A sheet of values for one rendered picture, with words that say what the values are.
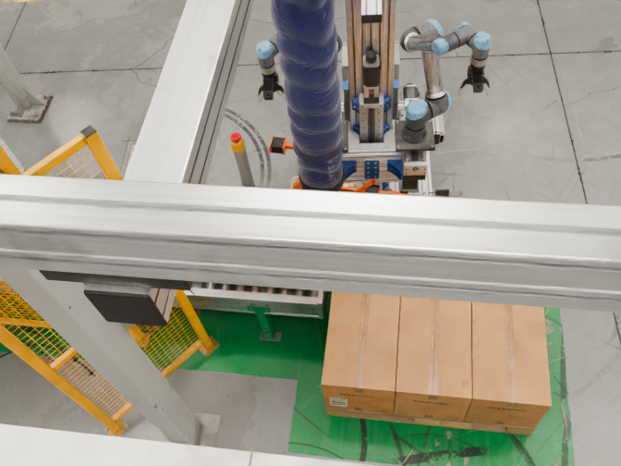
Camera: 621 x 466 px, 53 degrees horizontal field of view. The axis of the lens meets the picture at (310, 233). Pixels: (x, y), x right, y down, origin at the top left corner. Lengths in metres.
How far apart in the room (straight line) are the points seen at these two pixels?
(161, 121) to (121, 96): 4.76
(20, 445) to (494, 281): 0.54
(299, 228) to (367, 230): 0.08
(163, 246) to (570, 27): 5.63
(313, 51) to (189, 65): 1.27
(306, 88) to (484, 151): 2.72
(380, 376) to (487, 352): 0.60
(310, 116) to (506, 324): 1.70
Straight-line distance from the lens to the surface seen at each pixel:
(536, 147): 5.17
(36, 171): 2.53
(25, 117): 6.03
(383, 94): 3.67
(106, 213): 0.82
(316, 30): 2.37
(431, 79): 3.55
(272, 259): 0.78
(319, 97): 2.60
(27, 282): 2.20
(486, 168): 4.96
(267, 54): 3.04
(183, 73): 1.19
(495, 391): 3.53
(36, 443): 0.70
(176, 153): 1.06
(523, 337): 3.67
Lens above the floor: 3.82
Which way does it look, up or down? 57 degrees down
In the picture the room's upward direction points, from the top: 9 degrees counter-clockwise
